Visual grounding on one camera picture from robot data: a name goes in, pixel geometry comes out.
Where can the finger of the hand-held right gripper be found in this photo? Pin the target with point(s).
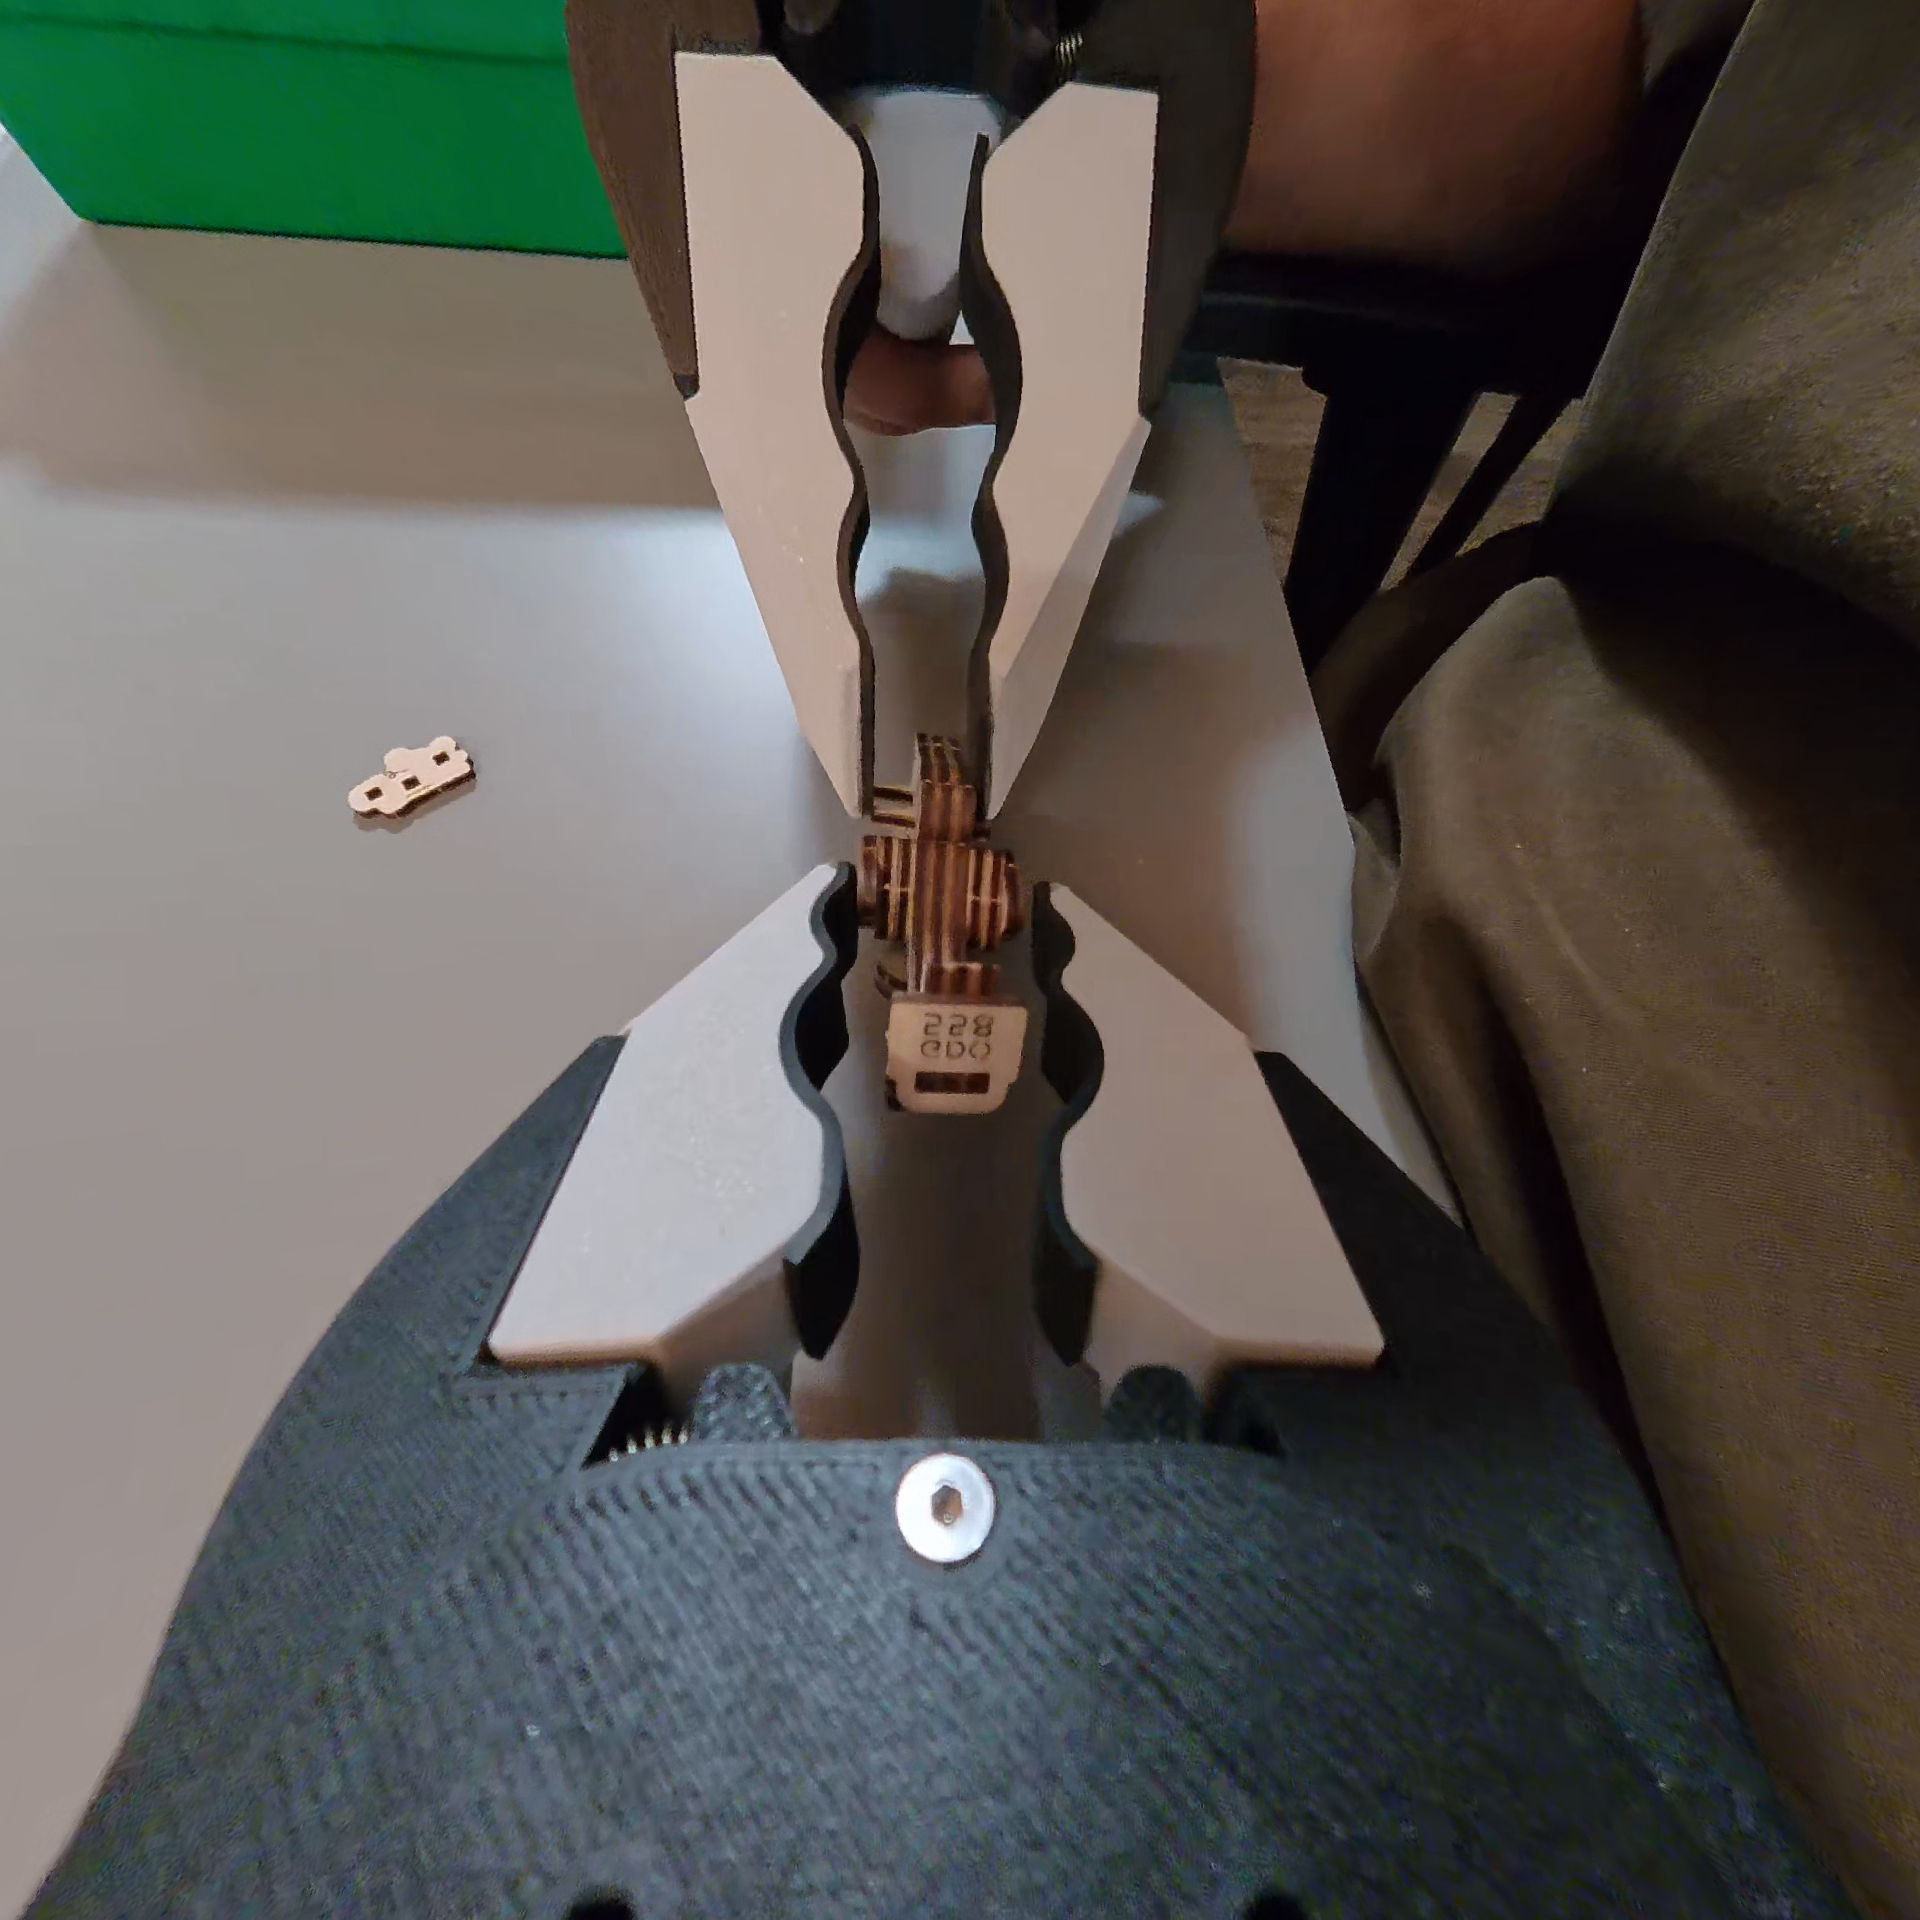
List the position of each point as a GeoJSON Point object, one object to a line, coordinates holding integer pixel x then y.
{"type": "Point", "coordinates": [1079, 299]}
{"type": "Point", "coordinates": [765, 299]}

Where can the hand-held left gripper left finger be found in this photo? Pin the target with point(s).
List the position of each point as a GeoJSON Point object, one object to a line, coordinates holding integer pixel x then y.
{"type": "Point", "coordinates": [661, 1200]}

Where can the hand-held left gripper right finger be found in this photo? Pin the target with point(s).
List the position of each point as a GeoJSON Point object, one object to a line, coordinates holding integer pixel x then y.
{"type": "Point", "coordinates": [1215, 1200]}

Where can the layered wooden puzzle model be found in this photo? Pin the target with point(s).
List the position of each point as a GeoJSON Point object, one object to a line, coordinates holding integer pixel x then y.
{"type": "Point", "coordinates": [946, 900]}

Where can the small wooden puzzle piece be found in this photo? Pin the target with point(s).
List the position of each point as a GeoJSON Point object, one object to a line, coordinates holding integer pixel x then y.
{"type": "Point", "coordinates": [412, 781]}

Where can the grey desk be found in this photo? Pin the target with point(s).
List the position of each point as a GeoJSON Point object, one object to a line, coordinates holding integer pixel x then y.
{"type": "Point", "coordinates": [300, 1125]}

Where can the person's right hand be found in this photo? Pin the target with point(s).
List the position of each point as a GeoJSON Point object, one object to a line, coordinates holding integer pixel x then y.
{"type": "Point", "coordinates": [917, 386]}

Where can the green plastic bin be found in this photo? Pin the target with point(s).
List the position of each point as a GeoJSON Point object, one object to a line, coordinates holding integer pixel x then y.
{"type": "Point", "coordinates": [300, 120]}

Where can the person's olive clothing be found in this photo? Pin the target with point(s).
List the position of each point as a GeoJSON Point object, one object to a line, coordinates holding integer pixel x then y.
{"type": "Point", "coordinates": [1652, 1049]}

